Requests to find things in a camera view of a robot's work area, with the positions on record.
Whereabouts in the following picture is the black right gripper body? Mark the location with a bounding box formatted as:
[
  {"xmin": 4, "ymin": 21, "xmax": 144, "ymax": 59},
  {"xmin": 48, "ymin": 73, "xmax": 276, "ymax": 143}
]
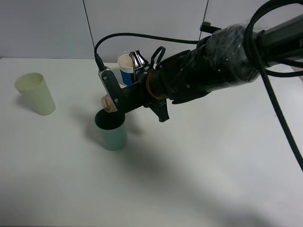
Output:
[{"xmin": 122, "ymin": 70, "xmax": 173, "ymax": 113}]

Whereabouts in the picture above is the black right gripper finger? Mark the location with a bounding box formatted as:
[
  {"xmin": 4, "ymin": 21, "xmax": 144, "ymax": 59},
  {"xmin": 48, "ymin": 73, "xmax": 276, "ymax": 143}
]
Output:
[{"xmin": 148, "ymin": 99, "xmax": 169, "ymax": 122}]

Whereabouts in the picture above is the clear bottle with pink label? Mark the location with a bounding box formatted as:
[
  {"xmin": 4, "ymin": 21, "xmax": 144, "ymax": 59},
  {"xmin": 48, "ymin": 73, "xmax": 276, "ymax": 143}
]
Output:
[{"xmin": 101, "ymin": 94, "xmax": 117, "ymax": 113}]

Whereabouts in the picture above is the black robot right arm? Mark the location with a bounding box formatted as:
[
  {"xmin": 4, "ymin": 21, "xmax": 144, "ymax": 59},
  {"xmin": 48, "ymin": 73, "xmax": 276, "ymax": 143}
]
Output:
[{"xmin": 112, "ymin": 24, "xmax": 258, "ymax": 122}]

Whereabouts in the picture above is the blue sleeved paper cup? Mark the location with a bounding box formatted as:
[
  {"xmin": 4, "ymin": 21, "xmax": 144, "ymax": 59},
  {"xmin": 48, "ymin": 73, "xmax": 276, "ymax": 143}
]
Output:
[{"xmin": 117, "ymin": 53, "xmax": 134, "ymax": 86}]

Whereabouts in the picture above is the teal green plastic cup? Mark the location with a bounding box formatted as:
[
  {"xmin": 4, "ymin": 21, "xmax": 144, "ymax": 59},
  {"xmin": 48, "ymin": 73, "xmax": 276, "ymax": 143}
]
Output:
[{"xmin": 95, "ymin": 109, "xmax": 127, "ymax": 150}]

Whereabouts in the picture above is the pale yellow plastic cup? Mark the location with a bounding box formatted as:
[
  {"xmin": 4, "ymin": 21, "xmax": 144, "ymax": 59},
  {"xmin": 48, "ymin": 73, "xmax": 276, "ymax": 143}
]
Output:
[{"xmin": 14, "ymin": 73, "xmax": 56, "ymax": 116}]

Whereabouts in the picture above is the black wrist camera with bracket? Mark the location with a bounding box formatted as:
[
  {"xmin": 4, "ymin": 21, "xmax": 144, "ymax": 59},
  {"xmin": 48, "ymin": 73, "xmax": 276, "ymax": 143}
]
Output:
[{"xmin": 98, "ymin": 67, "xmax": 126, "ymax": 113}]

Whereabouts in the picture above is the black camera cable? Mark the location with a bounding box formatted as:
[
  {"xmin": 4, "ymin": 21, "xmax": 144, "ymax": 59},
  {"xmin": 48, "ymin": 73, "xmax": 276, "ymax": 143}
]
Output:
[{"xmin": 94, "ymin": 32, "xmax": 199, "ymax": 71}]

